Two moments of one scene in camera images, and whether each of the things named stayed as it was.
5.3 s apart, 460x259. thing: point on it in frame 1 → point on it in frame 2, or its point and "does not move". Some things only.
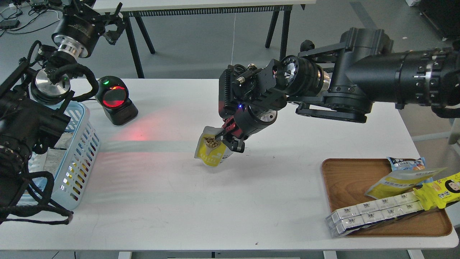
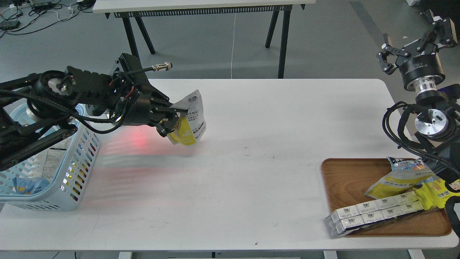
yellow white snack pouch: x=211 y=151 → x=192 y=126
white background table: x=132 y=9 does not move
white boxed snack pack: x=339 y=221 does not move
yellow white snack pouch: x=400 y=180 does not move
